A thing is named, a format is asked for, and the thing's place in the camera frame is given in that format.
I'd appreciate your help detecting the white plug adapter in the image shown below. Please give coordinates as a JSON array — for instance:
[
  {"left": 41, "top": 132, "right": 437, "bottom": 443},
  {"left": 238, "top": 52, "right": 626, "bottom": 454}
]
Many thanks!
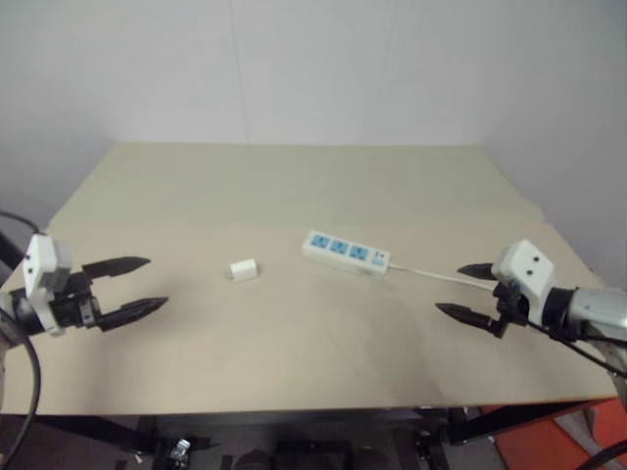
[{"left": 225, "top": 258, "right": 264, "bottom": 283}]

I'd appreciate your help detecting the white power cable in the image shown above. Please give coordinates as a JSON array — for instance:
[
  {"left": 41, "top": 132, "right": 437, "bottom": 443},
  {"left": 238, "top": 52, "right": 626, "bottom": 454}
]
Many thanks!
[{"left": 388, "top": 263, "right": 497, "bottom": 290}]

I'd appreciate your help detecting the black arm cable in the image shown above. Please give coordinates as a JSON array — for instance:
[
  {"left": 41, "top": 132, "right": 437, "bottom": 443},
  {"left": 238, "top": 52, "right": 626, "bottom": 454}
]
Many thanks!
[
  {"left": 522, "top": 320, "right": 627, "bottom": 470},
  {"left": 0, "top": 211, "right": 42, "bottom": 456}
]

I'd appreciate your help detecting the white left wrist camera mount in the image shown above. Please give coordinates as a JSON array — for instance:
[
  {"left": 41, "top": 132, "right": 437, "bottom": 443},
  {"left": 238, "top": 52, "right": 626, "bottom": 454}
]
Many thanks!
[{"left": 22, "top": 233, "right": 73, "bottom": 338}]

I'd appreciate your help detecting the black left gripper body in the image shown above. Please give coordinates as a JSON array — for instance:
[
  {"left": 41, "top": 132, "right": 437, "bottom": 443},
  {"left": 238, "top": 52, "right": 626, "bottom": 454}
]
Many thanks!
[{"left": 42, "top": 271, "right": 105, "bottom": 334}]

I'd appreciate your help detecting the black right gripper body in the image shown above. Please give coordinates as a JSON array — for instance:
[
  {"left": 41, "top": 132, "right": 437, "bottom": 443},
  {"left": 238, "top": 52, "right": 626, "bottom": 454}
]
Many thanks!
[{"left": 491, "top": 279, "right": 530, "bottom": 340}]

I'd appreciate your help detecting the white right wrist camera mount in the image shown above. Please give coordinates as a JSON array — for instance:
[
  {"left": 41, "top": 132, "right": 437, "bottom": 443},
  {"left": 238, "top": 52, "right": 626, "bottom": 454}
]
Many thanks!
[{"left": 491, "top": 239, "right": 557, "bottom": 326}]

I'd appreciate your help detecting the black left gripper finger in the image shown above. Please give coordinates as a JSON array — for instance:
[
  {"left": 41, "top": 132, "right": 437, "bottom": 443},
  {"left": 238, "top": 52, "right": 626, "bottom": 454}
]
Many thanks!
[
  {"left": 81, "top": 256, "right": 151, "bottom": 281},
  {"left": 99, "top": 296, "right": 169, "bottom": 334}
]

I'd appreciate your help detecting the white power strip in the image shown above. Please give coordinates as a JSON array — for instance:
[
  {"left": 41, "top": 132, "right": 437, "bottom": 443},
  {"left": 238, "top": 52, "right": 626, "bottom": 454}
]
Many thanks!
[{"left": 301, "top": 230, "right": 392, "bottom": 282}]

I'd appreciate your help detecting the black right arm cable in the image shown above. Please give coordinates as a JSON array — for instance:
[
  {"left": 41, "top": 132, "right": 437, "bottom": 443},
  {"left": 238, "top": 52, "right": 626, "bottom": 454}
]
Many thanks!
[{"left": 522, "top": 320, "right": 627, "bottom": 470}]

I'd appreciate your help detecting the black table frame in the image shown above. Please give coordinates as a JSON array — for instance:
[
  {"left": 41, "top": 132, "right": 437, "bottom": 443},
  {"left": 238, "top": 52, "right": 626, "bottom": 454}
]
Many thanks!
[{"left": 0, "top": 397, "right": 608, "bottom": 470}]

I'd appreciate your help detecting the orange floor mat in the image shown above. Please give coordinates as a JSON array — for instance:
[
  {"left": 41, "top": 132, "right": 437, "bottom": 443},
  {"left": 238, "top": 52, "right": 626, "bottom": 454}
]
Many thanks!
[{"left": 493, "top": 397, "right": 627, "bottom": 470}]

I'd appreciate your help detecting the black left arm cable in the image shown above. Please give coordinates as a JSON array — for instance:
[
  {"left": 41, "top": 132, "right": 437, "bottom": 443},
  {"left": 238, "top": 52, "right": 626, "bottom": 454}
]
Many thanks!
[{"left": 0, "top": 211, "right": 42, "bottom": 456}]

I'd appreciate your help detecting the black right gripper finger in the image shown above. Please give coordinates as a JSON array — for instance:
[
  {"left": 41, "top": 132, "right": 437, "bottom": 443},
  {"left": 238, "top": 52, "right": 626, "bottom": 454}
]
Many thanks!
[
  {"left": 457, "top": 262, "right": 498, "bottom": 283},
  {"left": 435, "top": 303, "right": 506, "bottom": 334}
]

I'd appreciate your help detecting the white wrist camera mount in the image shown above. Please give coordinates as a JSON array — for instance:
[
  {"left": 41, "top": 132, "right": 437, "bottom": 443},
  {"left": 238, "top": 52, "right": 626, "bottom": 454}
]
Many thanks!
[
  {"left": 491, "top": 239, "right": 557, "bottom": 326},
  {"left": 22, "top": 233, "right": 73, "bottom": 338}
]

